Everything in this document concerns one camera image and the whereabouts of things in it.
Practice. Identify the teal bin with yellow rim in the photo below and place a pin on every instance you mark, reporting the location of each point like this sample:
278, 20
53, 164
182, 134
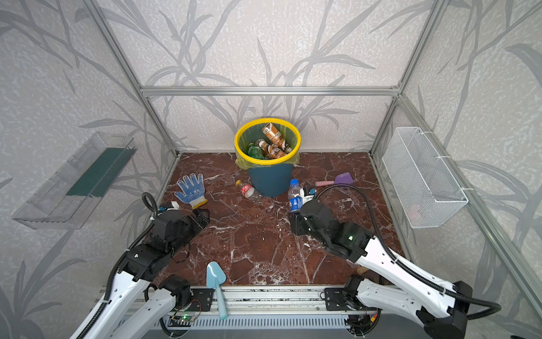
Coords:
271, 181

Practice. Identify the brown coffee bottle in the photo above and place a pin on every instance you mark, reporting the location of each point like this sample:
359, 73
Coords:
287, 149
270, 150
275, 136

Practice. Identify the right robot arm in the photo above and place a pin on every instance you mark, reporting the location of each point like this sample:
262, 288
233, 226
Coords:
357, 245

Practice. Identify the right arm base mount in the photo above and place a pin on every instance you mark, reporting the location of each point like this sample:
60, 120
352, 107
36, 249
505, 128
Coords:
335, 300

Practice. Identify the blue dotted work glove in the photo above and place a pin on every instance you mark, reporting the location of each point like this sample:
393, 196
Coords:
192, 190

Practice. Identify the purple pink toy scoop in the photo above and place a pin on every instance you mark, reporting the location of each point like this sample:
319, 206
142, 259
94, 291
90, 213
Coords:
343, 178

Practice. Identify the aluminium front rail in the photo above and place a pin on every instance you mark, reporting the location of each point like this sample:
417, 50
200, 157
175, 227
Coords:
271, 301

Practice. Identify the small circuit board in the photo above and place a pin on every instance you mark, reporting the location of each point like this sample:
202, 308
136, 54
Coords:
181, 321

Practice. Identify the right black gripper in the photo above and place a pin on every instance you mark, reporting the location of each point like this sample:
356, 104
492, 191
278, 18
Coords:
297, 222

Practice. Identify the clear acrylic wall shelf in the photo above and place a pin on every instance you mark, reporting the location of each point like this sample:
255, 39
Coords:
69, 197

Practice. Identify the green Sprite bottle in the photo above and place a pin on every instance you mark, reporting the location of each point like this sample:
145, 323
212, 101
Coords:
255, 152

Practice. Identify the Pepsi bottle blue cap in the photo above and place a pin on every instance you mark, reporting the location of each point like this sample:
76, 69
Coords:
294, 196

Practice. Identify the white wire mesh basket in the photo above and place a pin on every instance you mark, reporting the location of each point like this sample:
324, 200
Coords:
425, 186

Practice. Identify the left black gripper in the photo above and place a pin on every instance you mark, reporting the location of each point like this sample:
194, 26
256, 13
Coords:
197, 218

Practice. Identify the yellow-green bin liner bag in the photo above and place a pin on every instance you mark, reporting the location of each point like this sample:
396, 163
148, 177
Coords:
252, 131

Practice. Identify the wooden handle tool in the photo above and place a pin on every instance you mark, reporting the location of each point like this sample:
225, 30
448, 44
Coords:
361, 270

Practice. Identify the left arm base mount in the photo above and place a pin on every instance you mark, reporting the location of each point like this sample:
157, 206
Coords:
194, 300

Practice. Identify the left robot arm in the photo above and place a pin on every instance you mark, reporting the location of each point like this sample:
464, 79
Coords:
134, 273

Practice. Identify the light blue plastic trowel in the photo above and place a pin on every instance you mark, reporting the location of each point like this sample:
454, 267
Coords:
215, 276

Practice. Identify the red label bottle yellow cap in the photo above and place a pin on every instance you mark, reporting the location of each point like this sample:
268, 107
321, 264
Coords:
248, 191

